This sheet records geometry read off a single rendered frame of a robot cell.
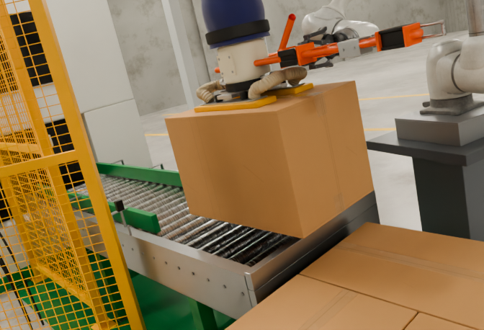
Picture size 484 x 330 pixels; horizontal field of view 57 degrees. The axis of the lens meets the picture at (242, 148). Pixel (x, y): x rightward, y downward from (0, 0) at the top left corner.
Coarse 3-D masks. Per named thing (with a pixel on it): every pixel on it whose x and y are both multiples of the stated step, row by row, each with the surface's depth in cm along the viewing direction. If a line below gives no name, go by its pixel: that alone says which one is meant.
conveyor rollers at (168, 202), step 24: (120, 192) 284; (144, 192) 267; (168, 192) 257; (168, 216) 224; (192, 216) 212; (192, 240) 190; (216, 240) 178; (240, 240) 174; (264, 240) 169; (288, 240) 165
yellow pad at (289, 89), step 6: (288, 84) 163; (300, 84) 157; (306, 84) 155; (312, 84) 157; (270, 90) 162; (276, 90) 159; (282, 90) 156; (288, 90) 154; (294, 90) 152; (300, 90) 153
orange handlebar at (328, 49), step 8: (416, 32) 108; (360, 40) 119; (368, 40) 117; (312, 48) 131; (320, 48) 129; (328, 48) 127; (336, 48) 125; (272, 56) 150; (304, 56) 134; (312, 56) 133; (320, 56) 130; (256, 64) 150; (264, 64) 148; (216, 72) 168
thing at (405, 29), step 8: (408, 24) 110; (416, 24) 110; (376, 32) 113; (384, 32) 112; (392, 32) 111; (400, 32) 109; (408, 32) 108; (376, 40) 114; (384, 40) 113; (392, 40) 112; (400, 40) 110; (408, 40) 108; (416, 40) 111; (384, 48) 113; (392, 48) 112
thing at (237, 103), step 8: (216, 96) 159; (240, 96) 150; (264, 96) 146; (272, 96) 145; (200, 104) 164; (208, 104) 160; (216, 104) 157; (224, 104) 152; (232, 104) 148; (240, 104) 145; (248, 104) 142; (256, 104) 140; (264, 104) 143
